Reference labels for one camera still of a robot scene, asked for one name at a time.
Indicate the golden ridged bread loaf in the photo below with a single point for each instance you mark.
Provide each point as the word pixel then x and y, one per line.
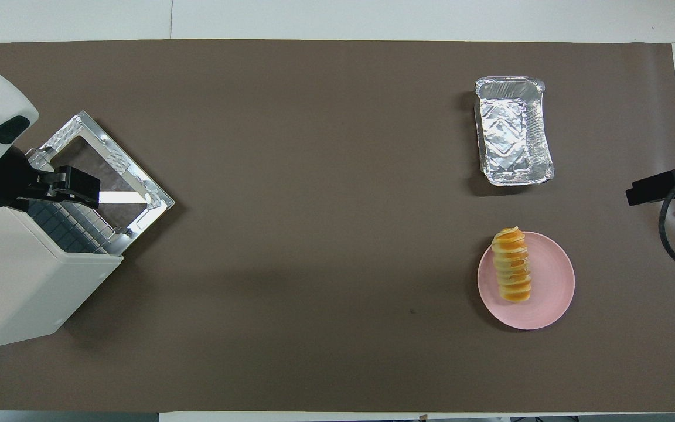
pixel 512 269

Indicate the cream toaster oven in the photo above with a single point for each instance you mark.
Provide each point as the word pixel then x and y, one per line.
pixel 9 281

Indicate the glass oven door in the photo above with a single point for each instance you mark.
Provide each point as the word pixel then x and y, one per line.
pixel 118 159

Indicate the pink round plate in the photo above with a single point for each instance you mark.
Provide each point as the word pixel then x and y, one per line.
pixel 551 281

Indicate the aluminium foil tray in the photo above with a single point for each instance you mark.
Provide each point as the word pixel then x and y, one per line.
pixel 507 135

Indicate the brown table mat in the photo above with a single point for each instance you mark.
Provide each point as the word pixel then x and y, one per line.
pixel 314 176

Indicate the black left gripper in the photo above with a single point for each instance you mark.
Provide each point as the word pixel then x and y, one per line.
pixel 3 181

